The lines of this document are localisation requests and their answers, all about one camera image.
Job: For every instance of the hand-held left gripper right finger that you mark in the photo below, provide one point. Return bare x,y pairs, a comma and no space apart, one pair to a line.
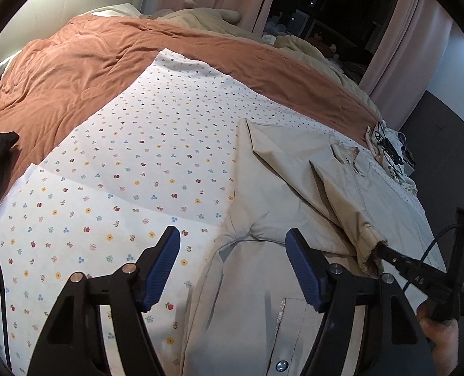
303,270

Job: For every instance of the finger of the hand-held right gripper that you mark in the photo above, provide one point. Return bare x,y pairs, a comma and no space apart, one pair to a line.
398,260

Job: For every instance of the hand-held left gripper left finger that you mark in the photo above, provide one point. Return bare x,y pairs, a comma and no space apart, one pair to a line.
164,266

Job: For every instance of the beige jacket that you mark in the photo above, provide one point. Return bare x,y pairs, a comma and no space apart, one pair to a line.
255,188

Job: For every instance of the person's right hand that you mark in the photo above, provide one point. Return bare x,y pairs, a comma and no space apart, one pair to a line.
440,338

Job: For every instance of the floral print bed sheet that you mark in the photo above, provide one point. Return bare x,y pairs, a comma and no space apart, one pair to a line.
138,145

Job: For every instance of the orange blanket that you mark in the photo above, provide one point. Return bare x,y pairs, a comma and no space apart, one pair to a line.
79,70

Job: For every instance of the brown plush toy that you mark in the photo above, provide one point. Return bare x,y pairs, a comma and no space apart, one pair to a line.
326,46

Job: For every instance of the beige comforter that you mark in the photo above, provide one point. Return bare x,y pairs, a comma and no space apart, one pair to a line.
294,44

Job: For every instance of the beige plush toy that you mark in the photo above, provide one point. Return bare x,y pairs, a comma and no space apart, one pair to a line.
216,15

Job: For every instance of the white pillow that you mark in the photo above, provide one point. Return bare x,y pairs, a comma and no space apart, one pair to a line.
114,9

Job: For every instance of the dark window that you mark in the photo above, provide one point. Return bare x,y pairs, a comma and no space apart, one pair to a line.
334,4

